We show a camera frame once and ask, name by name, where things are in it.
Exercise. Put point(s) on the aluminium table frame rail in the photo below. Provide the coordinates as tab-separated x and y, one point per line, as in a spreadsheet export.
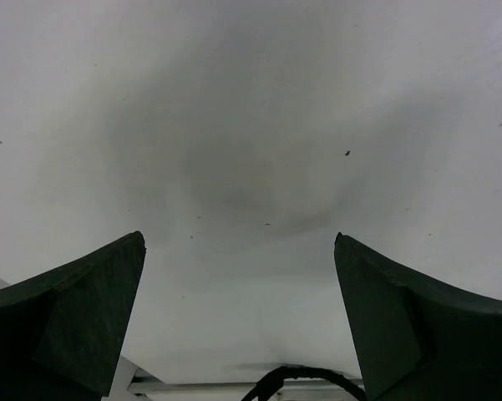
279	382

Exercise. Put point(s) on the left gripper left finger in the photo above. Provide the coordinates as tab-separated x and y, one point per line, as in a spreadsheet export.
62	331

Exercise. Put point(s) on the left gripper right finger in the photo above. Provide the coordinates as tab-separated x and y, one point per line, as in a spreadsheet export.
417	338

